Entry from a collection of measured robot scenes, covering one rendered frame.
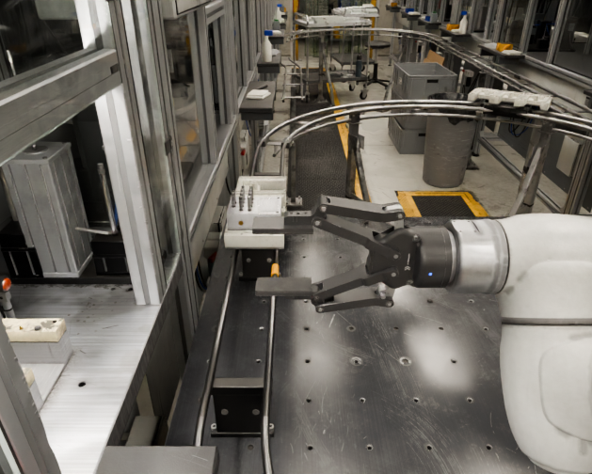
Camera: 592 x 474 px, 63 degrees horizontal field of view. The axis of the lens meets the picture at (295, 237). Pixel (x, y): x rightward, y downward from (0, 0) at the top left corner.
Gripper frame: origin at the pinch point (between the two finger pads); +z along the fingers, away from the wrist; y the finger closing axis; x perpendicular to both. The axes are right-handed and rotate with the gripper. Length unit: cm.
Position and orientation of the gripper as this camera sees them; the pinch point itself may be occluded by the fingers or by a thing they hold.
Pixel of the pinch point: (276, 257)
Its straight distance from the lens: 58.0
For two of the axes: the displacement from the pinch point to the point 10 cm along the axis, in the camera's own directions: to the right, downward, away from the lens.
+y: 0.0, -8.7, -4.9
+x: 0.0, 4.9, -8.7
